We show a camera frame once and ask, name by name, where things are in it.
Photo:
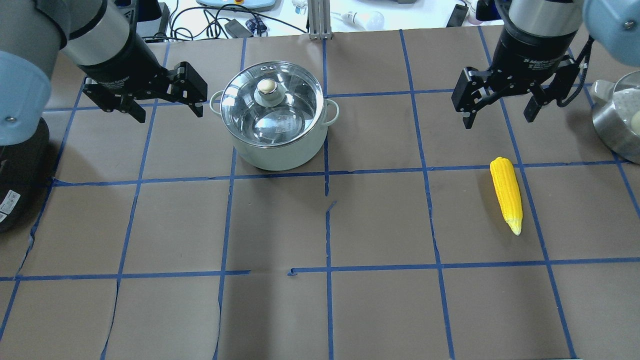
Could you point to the black rice cooker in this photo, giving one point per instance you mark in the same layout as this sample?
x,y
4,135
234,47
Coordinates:
x,y
20,175

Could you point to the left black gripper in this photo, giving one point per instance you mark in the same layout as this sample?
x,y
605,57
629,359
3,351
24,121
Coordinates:
x,y
121,64

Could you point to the glass pot lid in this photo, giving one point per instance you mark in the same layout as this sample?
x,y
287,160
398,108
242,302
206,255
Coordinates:
x,y
271,104

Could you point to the white light bulb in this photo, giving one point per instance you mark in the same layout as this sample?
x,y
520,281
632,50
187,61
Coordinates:
x,y
367,20

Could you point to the pale green cooking pot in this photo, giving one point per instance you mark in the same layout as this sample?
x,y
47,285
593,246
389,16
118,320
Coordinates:
x,y
290,156

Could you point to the aluminium frame post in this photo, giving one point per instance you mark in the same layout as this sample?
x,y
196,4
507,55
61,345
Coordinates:
x,y
318,19

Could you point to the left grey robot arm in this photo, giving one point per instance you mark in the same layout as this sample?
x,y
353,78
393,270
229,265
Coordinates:
x,y
100,37

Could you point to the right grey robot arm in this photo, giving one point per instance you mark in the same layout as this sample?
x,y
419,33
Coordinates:
x,y
612,23

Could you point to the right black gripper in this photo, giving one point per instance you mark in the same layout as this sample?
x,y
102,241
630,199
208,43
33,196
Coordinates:
x,y
529,54

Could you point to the black power adapter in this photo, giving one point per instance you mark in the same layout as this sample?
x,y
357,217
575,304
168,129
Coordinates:
x,y
236,30

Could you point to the yellow corn cob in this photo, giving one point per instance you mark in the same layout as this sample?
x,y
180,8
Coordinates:
x,y
507,190

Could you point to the steel kettle with lid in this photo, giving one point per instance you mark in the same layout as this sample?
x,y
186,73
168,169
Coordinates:
x,y
615,115

